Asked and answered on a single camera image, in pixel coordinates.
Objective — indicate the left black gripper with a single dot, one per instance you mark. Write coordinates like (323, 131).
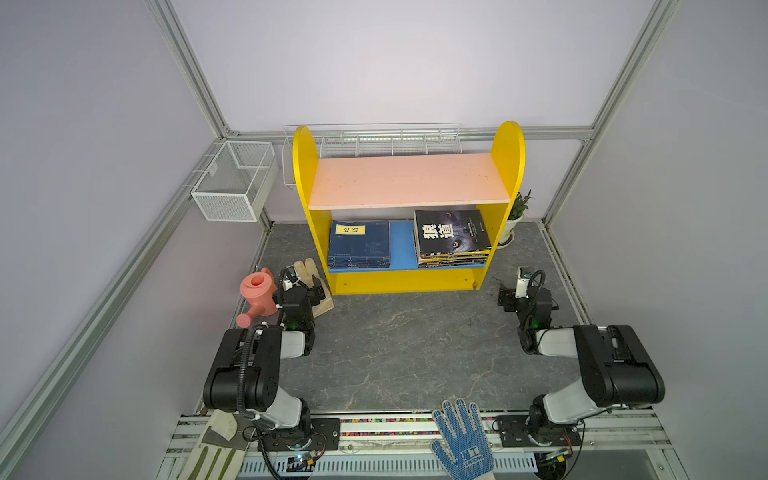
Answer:
(316, 293)

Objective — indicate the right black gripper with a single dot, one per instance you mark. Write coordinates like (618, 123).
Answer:
(507, 298)

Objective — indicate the yellow cartoon boy book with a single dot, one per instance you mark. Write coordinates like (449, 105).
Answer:
(454, 261)

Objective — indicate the black wolf cover book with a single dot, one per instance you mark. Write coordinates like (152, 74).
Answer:
(449, 233)

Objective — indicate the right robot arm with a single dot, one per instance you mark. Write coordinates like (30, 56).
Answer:
(615, 369)

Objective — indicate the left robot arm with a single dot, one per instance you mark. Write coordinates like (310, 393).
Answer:
(244, 376)

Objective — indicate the beige work glove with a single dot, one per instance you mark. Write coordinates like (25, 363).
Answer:
(303, 281)

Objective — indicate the pink watering can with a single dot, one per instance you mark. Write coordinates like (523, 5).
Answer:
(258, 289)

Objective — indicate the small potted green plant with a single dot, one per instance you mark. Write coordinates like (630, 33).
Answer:
(517, 213)

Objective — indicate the yellow shelf with coloured boards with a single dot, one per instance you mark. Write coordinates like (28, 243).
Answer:
(367, 185)

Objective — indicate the blue dotted knit glove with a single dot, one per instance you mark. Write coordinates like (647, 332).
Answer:
(463, 449)

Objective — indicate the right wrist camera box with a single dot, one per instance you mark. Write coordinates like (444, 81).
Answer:
(524, 275)

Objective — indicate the white mesh wall basket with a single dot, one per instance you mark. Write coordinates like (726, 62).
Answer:
(237, 181)

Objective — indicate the front rail with cable tray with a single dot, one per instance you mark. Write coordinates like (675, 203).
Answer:
(389, 445)

